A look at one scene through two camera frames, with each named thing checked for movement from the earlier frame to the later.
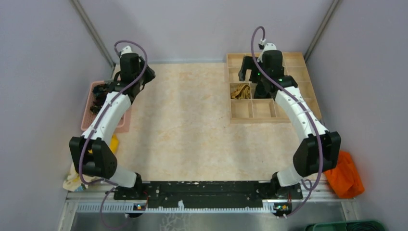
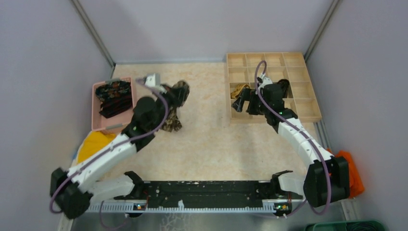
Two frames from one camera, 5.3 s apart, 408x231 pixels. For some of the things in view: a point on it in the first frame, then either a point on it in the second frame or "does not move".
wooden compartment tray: x=244 y=108 does not move
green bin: x=352 y=225 does not move
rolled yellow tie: x=242 y=92 does not move
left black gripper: x=149 y=75 → x=175 y=95
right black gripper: x=248 y=64 → x=247 y=95
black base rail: x=209 y=192 does not move
